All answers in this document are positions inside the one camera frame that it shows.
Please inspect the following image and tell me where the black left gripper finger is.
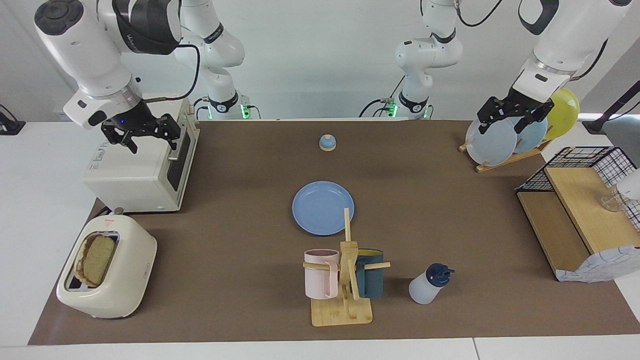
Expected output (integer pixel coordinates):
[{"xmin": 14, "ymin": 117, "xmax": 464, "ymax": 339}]
[
  {"xmin": 476, "ymin": 97, "xmax": 513, "ymax": 135},
  {"xmin": 516, "ymin": 100, "xmax": 555, "ymax": 133}
]

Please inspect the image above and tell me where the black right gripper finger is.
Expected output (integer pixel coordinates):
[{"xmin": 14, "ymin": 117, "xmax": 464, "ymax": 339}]
[
  {"xmin": 101, "ymin": 124, "xmax": 139, "ymax": 154},
  {"xmin": 142, "ymin": 114, "xmax": 182, "ymax": 150}
]

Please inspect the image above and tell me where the toasted bread slice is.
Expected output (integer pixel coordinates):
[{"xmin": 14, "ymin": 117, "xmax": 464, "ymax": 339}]
[{"xmin": 75, "ymin": 234, "xmax": 117, "ymax": 288}]

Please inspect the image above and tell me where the white seasoning bottle blue cap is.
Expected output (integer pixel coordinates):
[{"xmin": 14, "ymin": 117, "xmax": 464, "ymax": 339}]
[{"xmin": 408, "ymin": 263, "xmax": 456, "ymax": 305}]

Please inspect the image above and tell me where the light blue plate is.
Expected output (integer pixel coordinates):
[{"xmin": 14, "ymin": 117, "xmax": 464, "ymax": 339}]
[{"xmin": 510, "ymin": 116, "xmax": 549, "ymax": 154}]

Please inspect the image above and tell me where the yellow plate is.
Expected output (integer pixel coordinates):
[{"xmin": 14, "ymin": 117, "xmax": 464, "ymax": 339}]
[{"xmin": 542, "ymin": 88, "xmax": 581, "ymax": 141}]

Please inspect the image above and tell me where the grey plate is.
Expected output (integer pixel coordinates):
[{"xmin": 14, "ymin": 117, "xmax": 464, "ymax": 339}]
[{"xmin": 465, "ymin": 116, "xmax": 518, "ymax": 167}]

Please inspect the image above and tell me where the wooden plate rack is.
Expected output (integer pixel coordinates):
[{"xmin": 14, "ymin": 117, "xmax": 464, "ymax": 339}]
[{"xmin": 459, "ymin": 125, "xmax": 555, "ymax": 173}]

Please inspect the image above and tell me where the blue round plate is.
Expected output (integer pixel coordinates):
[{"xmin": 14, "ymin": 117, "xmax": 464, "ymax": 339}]
[{"xmin": 292, "ymin": 181, "xmax": 355, "ymax": 236}]

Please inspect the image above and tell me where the white toaster oven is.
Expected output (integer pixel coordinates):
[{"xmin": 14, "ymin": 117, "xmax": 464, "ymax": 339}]
[{"xmin": 82, "ymin": 97, "xmax": 201, "ymax": 213}]

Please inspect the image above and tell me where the black stand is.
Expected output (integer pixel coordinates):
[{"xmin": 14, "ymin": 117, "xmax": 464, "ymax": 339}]
[{"xmin": 582, "ymin": 80, "xmax": 640, "ymax": 135}]

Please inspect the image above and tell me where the black clamp device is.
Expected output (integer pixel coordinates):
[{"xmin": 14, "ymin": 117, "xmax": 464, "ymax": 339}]
[{"xmin": 0, "ymin": 104, "xmax": 26, "ymax": 136}]

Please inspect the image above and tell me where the clear glass cup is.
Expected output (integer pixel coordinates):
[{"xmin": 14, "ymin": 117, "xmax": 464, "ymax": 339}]
[{"xmin": 599, "ymin": 192, "xmax": 626, "ymax": 213}]

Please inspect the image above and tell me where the white plastic container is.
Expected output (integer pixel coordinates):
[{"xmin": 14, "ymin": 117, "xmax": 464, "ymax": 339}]
[{"xmin": 615, "ymin": 170, "xmax": 640, "ymax": 202}]

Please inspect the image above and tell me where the cream two-slot toaster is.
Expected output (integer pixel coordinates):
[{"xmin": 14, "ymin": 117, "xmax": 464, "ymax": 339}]
[{"xmin": 56, "ymin": 206, "xmax": 158, "ymax": 320}]

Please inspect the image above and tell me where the brown table mat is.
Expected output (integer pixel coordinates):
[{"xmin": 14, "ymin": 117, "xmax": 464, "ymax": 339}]
[{"xmin": 27, "ymin": 119, "xmax": 640, "ymax": 346}]

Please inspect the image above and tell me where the teal mug yellow inside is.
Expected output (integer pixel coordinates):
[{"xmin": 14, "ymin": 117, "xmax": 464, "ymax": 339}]
[{"xmin": 355, "ymin": 249, "xmax": 385, "ymax": 299}]

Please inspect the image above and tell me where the pink mug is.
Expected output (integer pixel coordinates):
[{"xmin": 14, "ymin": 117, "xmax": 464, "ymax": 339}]
[{"xmin": 304, "ymin": 249, "xmax": 341, "ymax": 300}]

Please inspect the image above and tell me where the wooden mug tree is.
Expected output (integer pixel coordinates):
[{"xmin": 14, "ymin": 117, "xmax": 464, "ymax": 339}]
[{"xmin": 302, "ymin": 207, "xmax": 392, "ymax": 327}]

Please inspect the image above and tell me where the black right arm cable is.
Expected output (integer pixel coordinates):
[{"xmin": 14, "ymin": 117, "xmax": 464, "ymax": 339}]
[{"xmin": 142, "ymin": 44, "xmax": 202, "ymax": 103}]

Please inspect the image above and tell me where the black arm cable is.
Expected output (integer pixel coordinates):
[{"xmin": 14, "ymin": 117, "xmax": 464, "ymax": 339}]
[
  {"xmin": 142, "ymin": 44, "xmax": 202, "ymax": 103},
  {"xmin": 454, "ymin": 0, "xmax": 609, "ymax": 81}
]

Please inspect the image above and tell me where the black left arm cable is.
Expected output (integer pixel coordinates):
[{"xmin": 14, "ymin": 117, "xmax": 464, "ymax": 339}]
[{"xmin": 454, "ymin": 0, "xmax": 609, "ymax": 81}]

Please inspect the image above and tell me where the wooden shelf black wire basket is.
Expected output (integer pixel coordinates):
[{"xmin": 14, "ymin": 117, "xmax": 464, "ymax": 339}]
[{"xmin": 516, "ymin": 146, "xmax": 640, "ymax": 283}]

